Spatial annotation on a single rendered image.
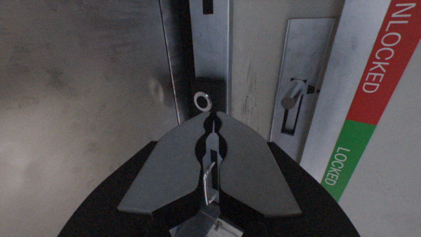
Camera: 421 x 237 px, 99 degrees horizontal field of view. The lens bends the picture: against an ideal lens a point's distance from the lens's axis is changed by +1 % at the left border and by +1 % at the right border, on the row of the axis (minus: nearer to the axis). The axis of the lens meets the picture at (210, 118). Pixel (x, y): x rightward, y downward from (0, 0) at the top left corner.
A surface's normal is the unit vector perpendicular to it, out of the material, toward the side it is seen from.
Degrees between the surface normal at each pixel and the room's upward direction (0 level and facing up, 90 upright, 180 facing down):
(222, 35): 90
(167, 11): 0
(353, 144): 90
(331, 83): 90
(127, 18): 0
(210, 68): 90
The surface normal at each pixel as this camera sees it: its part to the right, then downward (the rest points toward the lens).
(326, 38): -0.53, 0.44
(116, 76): 0.85, 0.24
